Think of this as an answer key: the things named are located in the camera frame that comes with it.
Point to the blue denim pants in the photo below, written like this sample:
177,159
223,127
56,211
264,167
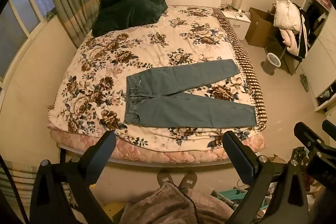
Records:
183,108

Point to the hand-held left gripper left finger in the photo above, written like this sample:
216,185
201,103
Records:
105,146

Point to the floral printed blanket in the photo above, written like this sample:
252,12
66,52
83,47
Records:
110,61

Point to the grey slippers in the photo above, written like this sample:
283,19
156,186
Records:
305,82

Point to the person's shoe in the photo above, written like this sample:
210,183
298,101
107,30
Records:
187,179
164,178

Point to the white nightstand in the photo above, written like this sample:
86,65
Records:
237,23

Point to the striped beige cloth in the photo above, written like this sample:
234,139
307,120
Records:
18,179

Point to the white waste bin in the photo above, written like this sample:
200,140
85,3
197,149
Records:
273,60

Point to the pile of white clothes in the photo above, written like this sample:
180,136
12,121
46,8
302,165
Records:
287,16

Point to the dark green blanket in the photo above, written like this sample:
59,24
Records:
126,11

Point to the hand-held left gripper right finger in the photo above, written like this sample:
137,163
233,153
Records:
237,155

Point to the white framed window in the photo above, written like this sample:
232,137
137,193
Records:
18,19

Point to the white table lamp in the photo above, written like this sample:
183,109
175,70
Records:
237,2

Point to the black chair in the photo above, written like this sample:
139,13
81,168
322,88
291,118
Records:
288,62

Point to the person's left shoe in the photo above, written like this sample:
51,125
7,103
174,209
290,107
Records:
164,178

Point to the black bag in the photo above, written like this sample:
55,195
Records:
307,29

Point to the teal plastic crate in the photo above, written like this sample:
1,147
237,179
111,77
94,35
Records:
231,195

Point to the white wardrobe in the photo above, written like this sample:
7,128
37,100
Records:
324,56

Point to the pink quilted mattress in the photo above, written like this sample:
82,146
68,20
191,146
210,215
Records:
157,153

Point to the yellow box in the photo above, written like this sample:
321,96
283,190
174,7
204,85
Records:
113,209

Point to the person's right shoe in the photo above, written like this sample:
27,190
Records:
187,179

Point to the brown cardboard box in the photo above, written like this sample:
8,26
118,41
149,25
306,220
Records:
260,27

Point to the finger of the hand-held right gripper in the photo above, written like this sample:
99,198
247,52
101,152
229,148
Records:
330,126
312,138

